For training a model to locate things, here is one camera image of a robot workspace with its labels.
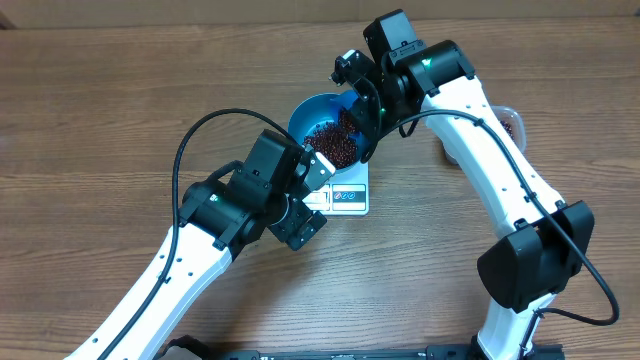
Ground blue plastic measuring scoop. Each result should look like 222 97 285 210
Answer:
334 90 359 111

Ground teal metal bowl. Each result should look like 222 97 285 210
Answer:
288 93 367 168

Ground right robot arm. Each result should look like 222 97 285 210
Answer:
332 10 595 359

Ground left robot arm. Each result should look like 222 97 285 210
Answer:
70 130 335 359

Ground red beans in bowl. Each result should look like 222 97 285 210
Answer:
303 109 359 170

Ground white digital kitchen scale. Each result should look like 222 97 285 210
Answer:
303 163 370 216

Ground red adzuki beans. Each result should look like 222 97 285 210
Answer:
500 120 515 140

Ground clear plastic food container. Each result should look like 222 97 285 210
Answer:
441 105 528 166

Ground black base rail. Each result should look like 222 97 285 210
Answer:
159 335 566 360

